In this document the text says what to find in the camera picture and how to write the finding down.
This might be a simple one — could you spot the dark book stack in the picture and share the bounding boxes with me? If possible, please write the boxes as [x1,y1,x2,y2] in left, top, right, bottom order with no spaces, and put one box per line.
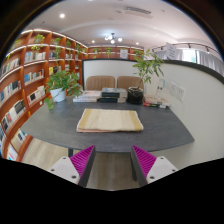
[99,88,127,103]

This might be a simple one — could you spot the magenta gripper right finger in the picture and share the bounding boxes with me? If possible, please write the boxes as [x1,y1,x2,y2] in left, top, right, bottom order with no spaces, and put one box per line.
[131,145,177,186]

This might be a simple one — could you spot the ceiling chandelier lamp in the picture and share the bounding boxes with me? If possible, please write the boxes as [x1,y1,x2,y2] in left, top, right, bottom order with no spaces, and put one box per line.
[104,33,123,44]

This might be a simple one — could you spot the tall plant in black pot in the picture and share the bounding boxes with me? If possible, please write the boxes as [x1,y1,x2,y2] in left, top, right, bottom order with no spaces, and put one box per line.
[127,49,164,104]

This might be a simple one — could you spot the tan chair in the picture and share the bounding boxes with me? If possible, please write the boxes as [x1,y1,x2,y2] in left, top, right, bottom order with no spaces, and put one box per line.
[117,76,144,89]
[85,76,115,90]

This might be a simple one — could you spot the white book stack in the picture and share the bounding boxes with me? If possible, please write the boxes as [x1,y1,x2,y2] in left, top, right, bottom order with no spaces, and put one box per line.
[73,90,101,102]

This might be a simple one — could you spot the yellow cream folded towel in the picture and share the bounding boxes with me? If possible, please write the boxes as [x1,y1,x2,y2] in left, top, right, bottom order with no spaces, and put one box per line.
[77,108,144,132]

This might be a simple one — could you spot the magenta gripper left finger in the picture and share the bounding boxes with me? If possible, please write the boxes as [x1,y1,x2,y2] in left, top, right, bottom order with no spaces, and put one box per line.
[48,145,96,187]

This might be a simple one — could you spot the leafy plant in white pot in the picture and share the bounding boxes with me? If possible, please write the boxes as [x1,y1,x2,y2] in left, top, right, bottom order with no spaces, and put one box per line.
[44,70,82,110]

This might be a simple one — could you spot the left tan chair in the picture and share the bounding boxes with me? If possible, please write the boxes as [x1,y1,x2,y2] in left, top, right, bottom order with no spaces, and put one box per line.
[85,76,115,90]

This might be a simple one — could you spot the orange wooden bookshelf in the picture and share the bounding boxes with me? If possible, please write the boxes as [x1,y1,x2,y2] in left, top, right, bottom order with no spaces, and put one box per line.
[0,29,88,161]

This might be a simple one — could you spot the right tan chair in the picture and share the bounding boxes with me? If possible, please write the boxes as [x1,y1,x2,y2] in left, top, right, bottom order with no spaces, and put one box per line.
[117,76,144,89]

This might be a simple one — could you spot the white sign on partition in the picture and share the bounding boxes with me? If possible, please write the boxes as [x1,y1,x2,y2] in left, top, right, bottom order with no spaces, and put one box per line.
[166,43,176,60]

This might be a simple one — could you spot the colourful books by wall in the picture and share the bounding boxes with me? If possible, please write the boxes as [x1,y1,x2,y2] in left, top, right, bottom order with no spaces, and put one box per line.
[143,96,171,109]

